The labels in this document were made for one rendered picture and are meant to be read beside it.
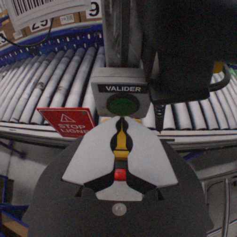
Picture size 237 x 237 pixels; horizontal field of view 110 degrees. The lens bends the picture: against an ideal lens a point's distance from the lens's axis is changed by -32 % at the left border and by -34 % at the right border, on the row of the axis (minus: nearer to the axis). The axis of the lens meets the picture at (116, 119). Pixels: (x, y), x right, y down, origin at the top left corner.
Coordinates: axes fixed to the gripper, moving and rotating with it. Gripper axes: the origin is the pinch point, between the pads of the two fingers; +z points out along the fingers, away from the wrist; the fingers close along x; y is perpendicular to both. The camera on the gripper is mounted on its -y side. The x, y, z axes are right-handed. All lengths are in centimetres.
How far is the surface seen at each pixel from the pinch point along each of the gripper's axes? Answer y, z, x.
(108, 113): 1.3, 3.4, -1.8
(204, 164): 80, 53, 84
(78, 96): 8.0, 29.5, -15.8
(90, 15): -30, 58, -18
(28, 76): 0, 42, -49
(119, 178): 11.2, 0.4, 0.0
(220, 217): 110, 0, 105
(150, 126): 13.0, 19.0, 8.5
